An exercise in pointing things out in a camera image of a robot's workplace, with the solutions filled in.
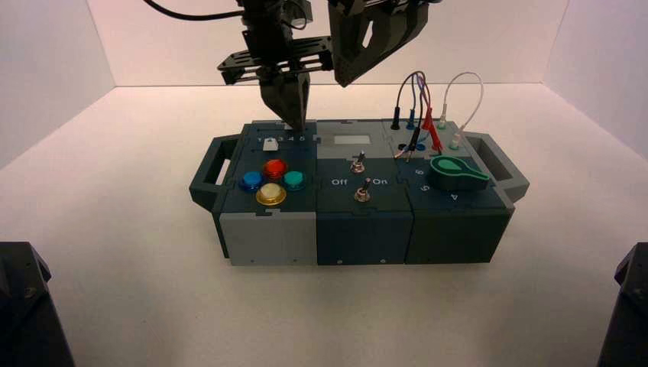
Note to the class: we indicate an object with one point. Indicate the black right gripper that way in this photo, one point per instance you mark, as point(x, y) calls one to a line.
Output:
point(405, 2)

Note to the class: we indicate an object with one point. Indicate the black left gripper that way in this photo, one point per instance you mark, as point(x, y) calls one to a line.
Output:
point(268, 35)

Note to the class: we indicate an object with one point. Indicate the red dome push button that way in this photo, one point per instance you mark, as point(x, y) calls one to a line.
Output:
point(275, 168)

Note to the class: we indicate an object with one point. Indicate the white display screen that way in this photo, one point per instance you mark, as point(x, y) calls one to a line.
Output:
point(352, 140)

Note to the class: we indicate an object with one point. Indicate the teal dome push button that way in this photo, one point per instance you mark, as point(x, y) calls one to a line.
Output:
point(293, 180)

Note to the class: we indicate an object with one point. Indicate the blue dome push button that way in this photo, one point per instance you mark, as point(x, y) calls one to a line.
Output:
point(251, 181)

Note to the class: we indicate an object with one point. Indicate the yellow dome push button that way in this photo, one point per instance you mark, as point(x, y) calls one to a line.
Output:
point(271, 195)

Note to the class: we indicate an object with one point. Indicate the dark modular task box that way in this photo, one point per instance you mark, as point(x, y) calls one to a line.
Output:
point(354, 233)

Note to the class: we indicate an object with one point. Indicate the green pointer rotary knob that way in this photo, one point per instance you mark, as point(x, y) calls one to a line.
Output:
point(454, 175)

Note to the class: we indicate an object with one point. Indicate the metal toggle switch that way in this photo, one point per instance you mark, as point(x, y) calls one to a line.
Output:
point(359, 162)
point(362, 192)

